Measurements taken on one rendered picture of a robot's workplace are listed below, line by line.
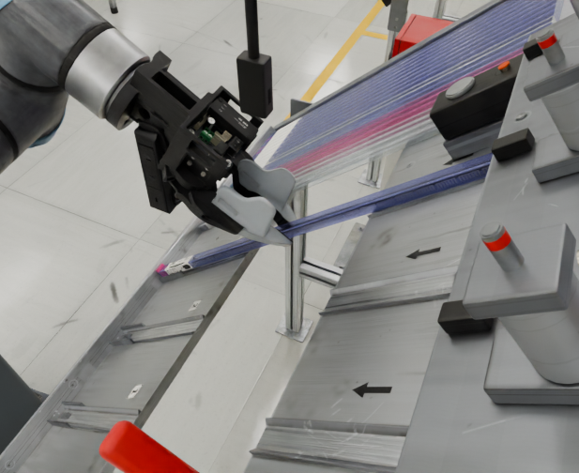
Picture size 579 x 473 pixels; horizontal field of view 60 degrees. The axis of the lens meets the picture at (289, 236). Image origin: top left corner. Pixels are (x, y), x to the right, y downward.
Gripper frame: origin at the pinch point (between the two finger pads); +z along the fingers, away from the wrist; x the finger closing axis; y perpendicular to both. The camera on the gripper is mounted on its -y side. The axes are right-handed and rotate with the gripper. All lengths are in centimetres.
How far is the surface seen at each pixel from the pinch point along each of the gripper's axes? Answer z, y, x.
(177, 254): -6.4, -24.5, 3.5
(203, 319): -0.8, -6.4, -10.2
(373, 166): 31, -78, 110
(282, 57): -23, -122, 178
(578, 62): -1.0, 34.8, -11.9
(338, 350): 4.6, 14.4, -15.6
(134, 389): -1.9, -10.4, -18.6
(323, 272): 24, -53, 39
